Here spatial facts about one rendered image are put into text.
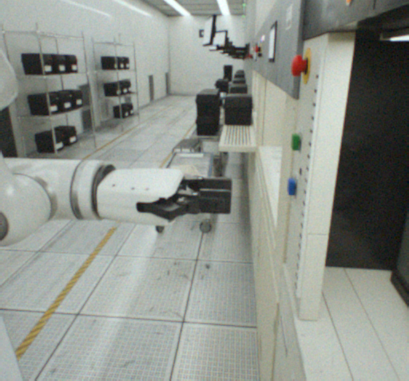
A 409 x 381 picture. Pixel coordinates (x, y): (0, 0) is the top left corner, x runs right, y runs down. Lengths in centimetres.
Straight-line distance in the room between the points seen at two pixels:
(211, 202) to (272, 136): 174
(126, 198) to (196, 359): 148
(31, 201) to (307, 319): 56
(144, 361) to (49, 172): 148
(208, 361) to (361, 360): 120
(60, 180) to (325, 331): 55
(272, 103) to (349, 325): 155
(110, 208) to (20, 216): 10
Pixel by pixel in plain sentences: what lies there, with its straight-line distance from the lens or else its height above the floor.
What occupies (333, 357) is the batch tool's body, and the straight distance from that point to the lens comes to 71.
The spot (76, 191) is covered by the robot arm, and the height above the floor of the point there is 120.
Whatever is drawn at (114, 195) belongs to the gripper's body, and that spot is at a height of 120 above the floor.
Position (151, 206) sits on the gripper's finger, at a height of 119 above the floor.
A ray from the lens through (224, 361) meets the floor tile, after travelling 184.
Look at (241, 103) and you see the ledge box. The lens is 305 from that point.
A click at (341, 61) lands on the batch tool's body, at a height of 136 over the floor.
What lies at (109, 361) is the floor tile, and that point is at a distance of 189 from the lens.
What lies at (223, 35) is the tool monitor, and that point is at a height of 170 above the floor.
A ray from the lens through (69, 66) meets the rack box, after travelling 543.
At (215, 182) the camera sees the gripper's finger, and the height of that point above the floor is 120.
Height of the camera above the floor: 136
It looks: 19 degrees down
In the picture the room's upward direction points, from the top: straight up
